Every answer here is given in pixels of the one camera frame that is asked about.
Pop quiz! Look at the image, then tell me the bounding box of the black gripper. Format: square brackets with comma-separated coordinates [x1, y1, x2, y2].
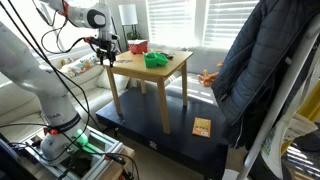
[94, 37, 119, 68]

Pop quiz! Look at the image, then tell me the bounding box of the black TV remote control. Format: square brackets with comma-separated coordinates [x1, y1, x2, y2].
[159, 52, 175, 60]

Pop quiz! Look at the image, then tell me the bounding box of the green plastic bowl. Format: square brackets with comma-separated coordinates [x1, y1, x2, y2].
[143, 51, 169, 69]

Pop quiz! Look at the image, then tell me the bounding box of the floral patterned cushion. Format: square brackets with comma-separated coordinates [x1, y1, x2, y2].
[59, 53, 100, 79]

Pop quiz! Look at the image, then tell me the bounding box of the light grey sofa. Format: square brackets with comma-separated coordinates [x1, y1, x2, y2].
[0, 43, 231, 143]

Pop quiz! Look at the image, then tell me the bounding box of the red patterned box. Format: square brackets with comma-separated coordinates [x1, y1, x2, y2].
[127, 39, 149, 55]

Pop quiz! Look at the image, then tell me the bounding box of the small wooden table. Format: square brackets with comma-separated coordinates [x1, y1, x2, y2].
[103, 49, 194, 135]

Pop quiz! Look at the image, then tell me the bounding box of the green house plant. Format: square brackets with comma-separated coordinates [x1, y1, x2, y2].
[126, 29, 143, 41]

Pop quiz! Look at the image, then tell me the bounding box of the white shade floor lamp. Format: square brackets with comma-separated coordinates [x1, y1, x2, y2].
[118, 3, 139, 46]

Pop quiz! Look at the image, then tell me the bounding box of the dark blue low platform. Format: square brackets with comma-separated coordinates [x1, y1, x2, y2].
[95, 87, 231, 180]

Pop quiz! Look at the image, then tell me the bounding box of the white window blind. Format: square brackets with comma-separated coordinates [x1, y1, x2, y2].
[146, 0, 198, 48]
[203, 0, 260, 50]

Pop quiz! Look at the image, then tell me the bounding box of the green plastic base part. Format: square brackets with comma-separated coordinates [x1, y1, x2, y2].
[73, 129, 98, 154]

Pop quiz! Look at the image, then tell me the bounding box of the dark blue puffer jacket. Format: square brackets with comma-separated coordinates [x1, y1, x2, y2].
[211, 0, 320, 151]

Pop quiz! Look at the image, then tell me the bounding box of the white metal coat stand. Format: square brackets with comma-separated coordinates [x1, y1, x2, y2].
[236, 16, 320, 180]

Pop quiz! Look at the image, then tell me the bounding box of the white hanging bag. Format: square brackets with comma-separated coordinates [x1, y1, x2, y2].
[261, 113, 319, 179]

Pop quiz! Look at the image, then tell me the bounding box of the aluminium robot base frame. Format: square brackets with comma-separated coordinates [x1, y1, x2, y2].
[19, 125, 136, 180]

